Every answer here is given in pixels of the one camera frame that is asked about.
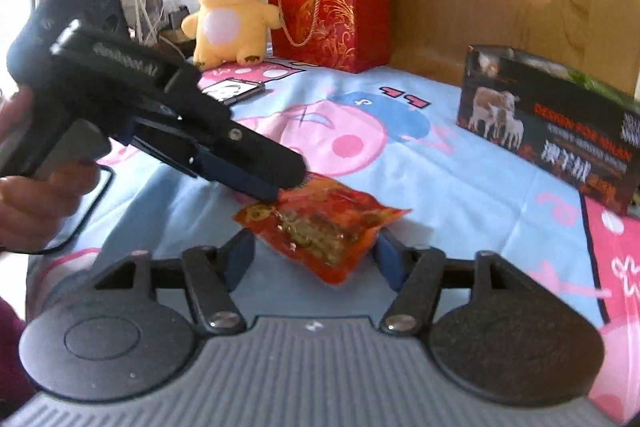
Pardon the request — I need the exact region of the orange red snack packet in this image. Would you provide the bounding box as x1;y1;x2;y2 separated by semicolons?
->
233;173;410;285

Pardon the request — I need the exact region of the black sheep print box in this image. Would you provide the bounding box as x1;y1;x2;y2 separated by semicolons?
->
457;46;639;213

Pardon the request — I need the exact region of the bright green candy bag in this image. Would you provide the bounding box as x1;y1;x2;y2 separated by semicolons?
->
570;69;639;114

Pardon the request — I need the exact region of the magenta sleeve forearm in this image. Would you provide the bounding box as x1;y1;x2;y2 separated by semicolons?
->
0;300;34;419

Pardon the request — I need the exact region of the person's left hand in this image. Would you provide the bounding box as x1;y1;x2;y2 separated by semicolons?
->
0;85;104;254

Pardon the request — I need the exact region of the black smartphone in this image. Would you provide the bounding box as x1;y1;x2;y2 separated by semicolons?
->
203;78;266;106

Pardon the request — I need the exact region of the yellow plush duck toy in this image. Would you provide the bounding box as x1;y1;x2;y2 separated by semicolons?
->
181;0;282;70

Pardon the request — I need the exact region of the cartoon pig bed sheet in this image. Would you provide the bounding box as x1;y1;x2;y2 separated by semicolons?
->
26;60;639;421

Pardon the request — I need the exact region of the red gift bag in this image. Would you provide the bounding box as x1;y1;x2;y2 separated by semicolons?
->
268;0;392;72

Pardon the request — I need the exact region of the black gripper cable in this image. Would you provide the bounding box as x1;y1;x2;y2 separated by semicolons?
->
0;163;117;256

